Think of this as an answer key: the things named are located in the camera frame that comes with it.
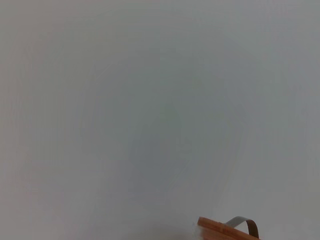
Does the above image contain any metal lid handle strap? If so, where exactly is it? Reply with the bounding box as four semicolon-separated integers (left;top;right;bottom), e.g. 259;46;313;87
226;216;259;237

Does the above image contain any wooden jar lid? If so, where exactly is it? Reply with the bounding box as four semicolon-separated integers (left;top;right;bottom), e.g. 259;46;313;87
197;216;263;240

